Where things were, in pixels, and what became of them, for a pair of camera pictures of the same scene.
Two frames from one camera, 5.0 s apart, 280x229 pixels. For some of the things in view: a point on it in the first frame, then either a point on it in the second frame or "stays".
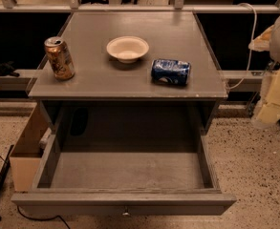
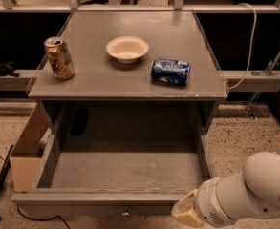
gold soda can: (58, 58) stays
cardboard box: (27, 156) stays
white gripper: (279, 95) -> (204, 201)
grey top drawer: (123, 170) stays
